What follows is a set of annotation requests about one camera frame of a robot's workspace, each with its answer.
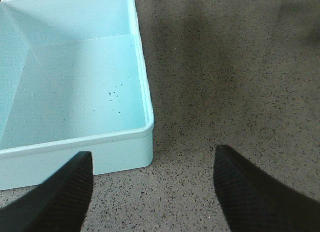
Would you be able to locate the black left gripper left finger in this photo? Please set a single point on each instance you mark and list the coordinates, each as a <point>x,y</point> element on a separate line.
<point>59,204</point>

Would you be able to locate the light blue plastic box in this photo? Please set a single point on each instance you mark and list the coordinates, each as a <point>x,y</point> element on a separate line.
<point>72,78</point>

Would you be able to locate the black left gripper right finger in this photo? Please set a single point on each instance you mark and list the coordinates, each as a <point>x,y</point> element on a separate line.
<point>254,201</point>

